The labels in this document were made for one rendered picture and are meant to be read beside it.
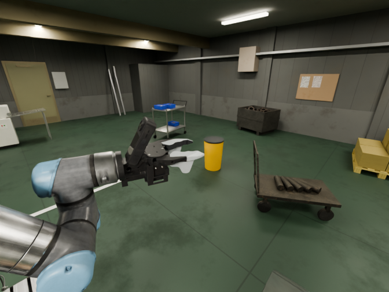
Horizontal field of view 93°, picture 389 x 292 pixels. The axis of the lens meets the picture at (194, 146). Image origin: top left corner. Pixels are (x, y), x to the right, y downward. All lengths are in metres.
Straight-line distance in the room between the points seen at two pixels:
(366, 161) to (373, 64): 2.61
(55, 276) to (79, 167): 0.19
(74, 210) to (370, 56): 6.33
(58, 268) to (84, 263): 0.03
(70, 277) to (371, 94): 6.34
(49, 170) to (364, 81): 6.31
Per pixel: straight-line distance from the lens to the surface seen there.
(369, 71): 6.35
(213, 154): 3.46
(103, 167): 0.44
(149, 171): 0.45
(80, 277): 0.39
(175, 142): 0.51
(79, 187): 0.46
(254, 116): 6.00
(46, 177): 0.46
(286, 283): 0.65
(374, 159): 4.67
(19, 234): 0.38
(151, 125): 0.42
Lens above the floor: 1.76
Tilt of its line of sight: 21 degrees down
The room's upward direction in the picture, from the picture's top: straight up
